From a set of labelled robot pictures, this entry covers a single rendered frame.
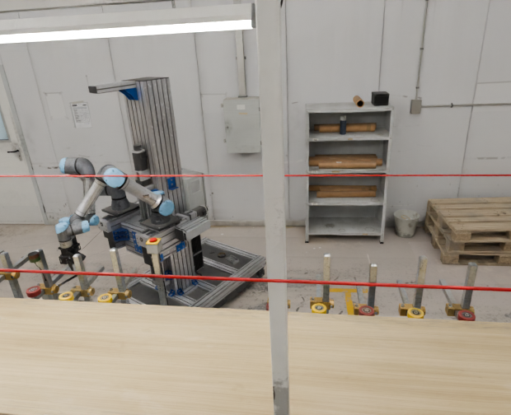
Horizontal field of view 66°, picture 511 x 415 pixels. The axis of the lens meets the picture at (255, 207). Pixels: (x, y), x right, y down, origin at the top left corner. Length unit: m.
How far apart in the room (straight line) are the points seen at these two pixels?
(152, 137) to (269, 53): 2.21
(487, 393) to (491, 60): 3.68
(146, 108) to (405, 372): 2.31
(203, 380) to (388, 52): 3.77
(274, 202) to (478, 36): 4.12
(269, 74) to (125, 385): 1.50
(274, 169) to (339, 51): 3.71
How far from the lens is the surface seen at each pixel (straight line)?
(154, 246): 2.33
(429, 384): 1.94
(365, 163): 4.42
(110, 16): 1.69
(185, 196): 3.34
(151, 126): 3.03
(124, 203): 3.35
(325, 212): 5.03
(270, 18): 0.91
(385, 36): 4.66
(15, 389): 2.18
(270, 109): 0.92
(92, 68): 5.20
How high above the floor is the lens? 2.27
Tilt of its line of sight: 23 degrees down
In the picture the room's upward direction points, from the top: 3 degrees counter-clockwise
